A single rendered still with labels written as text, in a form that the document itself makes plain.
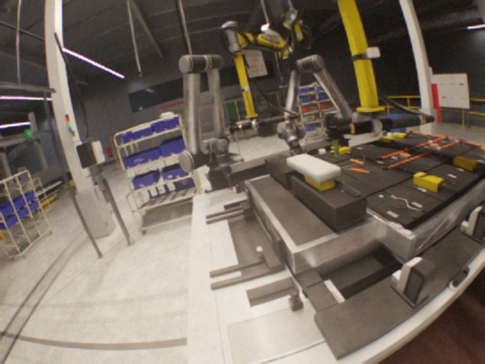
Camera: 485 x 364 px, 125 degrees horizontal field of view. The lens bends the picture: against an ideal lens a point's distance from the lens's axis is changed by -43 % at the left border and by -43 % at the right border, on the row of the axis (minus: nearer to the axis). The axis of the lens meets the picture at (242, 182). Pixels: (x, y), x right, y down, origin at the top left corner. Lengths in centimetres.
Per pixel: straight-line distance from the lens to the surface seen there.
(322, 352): 71
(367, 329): 71
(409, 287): 75
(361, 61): 86
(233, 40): 167
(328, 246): 84
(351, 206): 83
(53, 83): 452
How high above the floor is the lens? 148
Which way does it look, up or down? 18 degrees down
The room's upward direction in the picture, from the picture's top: 13 degrees counter-clockwise
